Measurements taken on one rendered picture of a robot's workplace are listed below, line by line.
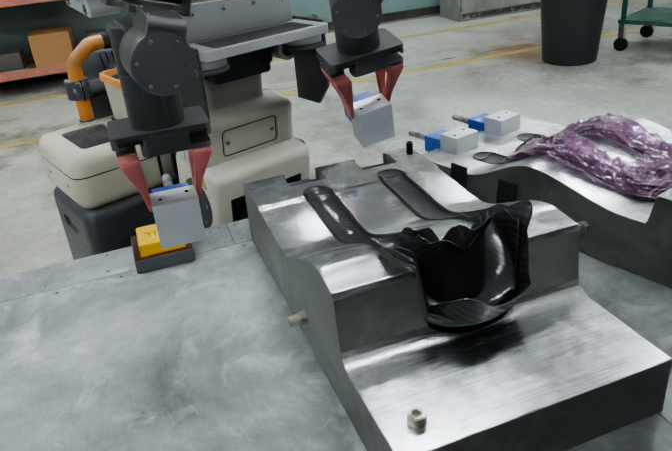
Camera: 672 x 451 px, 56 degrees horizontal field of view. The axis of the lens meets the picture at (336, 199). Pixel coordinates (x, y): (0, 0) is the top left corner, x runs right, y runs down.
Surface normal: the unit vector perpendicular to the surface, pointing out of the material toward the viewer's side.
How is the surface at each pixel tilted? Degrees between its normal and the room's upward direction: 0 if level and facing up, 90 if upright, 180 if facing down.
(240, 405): 0
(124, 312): 0
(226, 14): 90
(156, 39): 91
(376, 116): 101
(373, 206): 3
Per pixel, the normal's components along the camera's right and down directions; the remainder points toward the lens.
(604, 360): -0.08, -0.90
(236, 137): 0.64, 0.41
